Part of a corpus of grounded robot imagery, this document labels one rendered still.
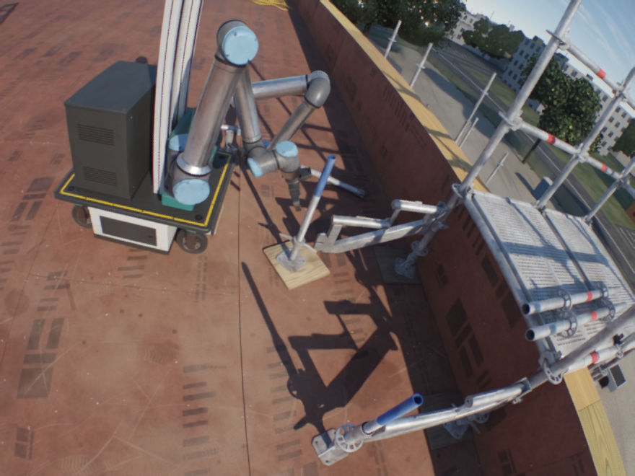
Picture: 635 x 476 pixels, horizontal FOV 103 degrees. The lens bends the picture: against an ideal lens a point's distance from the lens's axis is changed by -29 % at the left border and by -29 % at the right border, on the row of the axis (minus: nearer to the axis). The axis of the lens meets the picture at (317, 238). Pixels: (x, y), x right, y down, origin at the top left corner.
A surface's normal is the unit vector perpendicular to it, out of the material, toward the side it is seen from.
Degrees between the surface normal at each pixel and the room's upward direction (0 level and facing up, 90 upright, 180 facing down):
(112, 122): 90
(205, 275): 0
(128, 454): 0
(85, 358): 0
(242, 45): 83
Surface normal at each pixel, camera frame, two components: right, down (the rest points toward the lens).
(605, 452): 0.29, -0.66
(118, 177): -0.01, 0.72
